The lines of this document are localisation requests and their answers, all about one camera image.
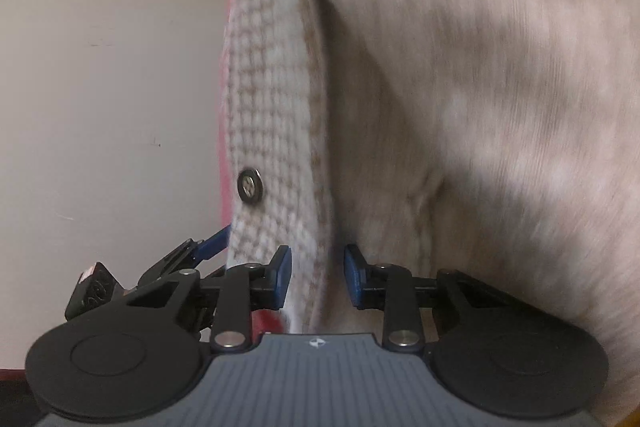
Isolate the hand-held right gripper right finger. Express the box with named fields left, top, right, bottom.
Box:
left=343, top=244, right=506, bottom=353

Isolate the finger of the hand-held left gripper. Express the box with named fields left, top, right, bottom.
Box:
left=136, top=224, right=233, bottom=289

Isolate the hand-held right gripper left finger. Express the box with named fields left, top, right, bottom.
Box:
left=121, top=245, right=293, bottom=353

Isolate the beige houndstooth knit cardigan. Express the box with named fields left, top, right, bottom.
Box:
left=219, top=0, right=640, bottom=427

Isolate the pink floral blanket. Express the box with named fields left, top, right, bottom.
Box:
left=214, top=0, right=287, bottom=334

